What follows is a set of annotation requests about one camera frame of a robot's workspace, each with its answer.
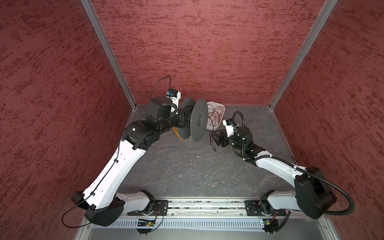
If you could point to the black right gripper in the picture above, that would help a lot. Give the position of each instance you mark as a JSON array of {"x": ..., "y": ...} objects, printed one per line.
[{"x": 221, "y": 136}]

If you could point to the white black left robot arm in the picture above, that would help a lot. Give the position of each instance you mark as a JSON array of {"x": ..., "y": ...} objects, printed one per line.
[{"x": 100, "y": 200}]

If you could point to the aluminium corner post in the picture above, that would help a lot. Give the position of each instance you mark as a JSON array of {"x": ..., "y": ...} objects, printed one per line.
[
  {"x": 317, "y": 26},
  {"x": 97, "y": 26}
]

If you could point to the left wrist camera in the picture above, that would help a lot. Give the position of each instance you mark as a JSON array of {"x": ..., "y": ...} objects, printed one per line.
[{"x": 164, "y": 107}]

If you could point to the white plastic tray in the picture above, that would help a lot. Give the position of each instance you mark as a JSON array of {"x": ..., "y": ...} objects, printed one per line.
[{"x": 215, "y": 115}]

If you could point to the grey perforated cable spool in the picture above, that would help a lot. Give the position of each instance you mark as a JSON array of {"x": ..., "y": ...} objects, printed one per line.
[{"x": 196, "y": 119}]

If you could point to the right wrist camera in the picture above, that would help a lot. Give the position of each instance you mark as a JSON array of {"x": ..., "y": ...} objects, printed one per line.
[{"x": 231, "y": 127}]

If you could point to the aluminium corner post left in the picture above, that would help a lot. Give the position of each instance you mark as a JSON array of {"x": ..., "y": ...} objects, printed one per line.
[{"x": 97, "y": 26}]

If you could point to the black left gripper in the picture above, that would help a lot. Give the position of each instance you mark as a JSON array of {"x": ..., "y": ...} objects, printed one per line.
[{"x": 180, "y": 123}]

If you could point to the yellow plastic tray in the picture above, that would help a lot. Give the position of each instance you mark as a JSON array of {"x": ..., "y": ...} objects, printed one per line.
[{"x": 177, "y": 133}]

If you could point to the right small circuit board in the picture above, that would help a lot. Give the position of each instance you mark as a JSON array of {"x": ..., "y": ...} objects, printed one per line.
[{"x": 270, "y": 226}]

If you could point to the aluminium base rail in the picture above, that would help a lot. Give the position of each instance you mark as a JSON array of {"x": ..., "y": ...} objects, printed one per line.
[{"x": 210, "y": 208}]

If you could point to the small circuit board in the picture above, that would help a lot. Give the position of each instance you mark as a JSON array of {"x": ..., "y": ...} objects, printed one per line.
[
  {"x": 145, "y": 226},
  {"x": 270, "y": 226}
]

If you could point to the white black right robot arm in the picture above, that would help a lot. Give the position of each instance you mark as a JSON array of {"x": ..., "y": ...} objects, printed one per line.
[{"x": 311, "y": 195}]

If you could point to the left small circuit board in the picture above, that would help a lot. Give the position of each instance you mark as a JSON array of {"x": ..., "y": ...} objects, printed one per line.
[{"x": 145, "y": 226}]

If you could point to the aluminium corner post right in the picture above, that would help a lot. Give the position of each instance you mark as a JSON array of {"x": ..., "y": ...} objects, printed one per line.
[{"x": 317, "y": 26}]

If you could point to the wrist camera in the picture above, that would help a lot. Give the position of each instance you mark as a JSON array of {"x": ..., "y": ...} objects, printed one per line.
[
  {"x": 231, "y": 127},
  {"x": 164, "y": 107}
]

